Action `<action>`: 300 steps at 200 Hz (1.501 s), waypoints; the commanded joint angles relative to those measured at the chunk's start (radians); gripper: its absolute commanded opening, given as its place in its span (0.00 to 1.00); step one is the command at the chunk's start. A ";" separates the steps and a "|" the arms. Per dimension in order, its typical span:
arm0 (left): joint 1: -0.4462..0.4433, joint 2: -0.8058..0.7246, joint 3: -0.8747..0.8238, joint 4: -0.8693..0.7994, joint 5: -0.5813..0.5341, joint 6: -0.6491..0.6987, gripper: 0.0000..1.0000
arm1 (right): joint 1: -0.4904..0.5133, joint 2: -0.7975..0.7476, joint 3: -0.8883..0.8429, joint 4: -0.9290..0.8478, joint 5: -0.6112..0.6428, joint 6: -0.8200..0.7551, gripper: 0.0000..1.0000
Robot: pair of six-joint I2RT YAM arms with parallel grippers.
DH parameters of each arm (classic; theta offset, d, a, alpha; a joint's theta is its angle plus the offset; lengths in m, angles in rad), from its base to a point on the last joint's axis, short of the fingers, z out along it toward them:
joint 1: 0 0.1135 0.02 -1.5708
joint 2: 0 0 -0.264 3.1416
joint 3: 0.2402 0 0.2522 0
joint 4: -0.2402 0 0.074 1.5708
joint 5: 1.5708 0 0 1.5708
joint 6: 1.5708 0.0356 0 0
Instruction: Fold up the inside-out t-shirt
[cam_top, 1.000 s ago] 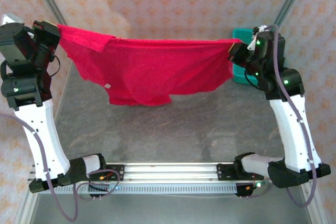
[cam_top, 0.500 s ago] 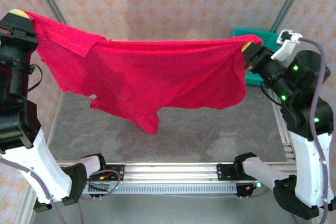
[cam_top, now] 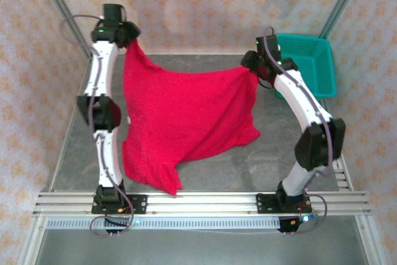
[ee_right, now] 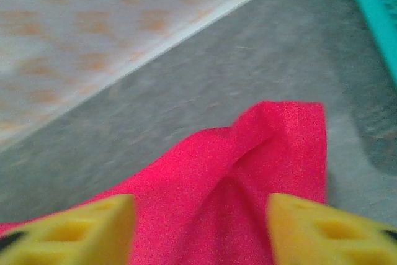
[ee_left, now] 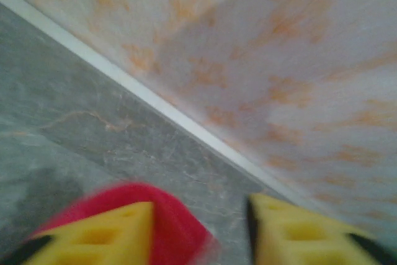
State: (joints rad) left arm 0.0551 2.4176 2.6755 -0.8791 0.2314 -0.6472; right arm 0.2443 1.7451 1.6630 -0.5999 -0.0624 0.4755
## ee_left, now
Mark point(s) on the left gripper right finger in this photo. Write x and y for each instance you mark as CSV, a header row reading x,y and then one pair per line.
x,y
297,237

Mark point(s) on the red t-shirt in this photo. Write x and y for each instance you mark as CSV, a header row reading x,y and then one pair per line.
x,y
176,231

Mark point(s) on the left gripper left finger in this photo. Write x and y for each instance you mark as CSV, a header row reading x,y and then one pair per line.
x,y
102,240

